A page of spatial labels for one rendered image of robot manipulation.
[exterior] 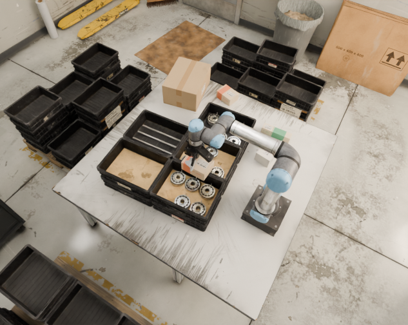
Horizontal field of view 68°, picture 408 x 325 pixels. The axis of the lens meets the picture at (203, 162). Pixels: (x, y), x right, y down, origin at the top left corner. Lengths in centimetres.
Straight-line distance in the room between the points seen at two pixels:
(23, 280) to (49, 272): 16
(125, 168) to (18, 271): 97
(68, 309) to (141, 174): 101
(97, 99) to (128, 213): 138
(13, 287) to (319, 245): 239
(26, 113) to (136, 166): 143
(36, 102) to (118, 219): 161
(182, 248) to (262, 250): 52
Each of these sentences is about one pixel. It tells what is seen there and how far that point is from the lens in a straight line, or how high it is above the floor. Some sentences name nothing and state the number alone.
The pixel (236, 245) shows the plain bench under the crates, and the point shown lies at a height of 70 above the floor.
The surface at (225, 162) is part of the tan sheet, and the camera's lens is 215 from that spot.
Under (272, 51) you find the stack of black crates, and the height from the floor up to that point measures 50.
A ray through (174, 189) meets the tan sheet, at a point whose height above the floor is 83.
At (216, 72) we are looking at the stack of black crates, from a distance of 368.
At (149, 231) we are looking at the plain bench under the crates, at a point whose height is 70.
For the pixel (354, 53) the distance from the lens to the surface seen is 442.
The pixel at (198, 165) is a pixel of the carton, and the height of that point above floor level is 112.
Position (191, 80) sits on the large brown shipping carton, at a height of 90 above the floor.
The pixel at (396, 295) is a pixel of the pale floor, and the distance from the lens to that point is 316.
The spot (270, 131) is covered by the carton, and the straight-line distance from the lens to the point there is 249.
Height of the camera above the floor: 261
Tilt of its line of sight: 56 degrees down
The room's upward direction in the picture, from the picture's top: 5 degrees clockwise
